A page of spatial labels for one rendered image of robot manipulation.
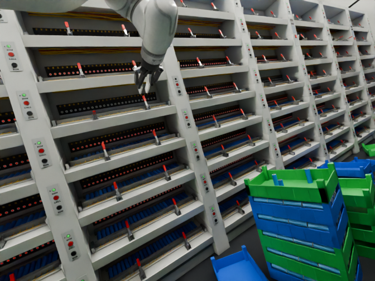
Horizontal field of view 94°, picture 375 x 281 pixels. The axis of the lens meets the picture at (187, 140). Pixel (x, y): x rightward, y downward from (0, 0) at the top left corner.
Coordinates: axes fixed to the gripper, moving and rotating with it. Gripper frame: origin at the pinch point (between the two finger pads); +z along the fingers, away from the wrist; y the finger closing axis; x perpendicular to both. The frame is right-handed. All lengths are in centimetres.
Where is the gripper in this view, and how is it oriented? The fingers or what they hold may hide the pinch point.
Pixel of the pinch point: (144, 87)
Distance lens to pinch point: 92.6
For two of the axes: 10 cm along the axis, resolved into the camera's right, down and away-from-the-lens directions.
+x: -3.6, -9.1, 1.9
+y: 8.6, -2.5, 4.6
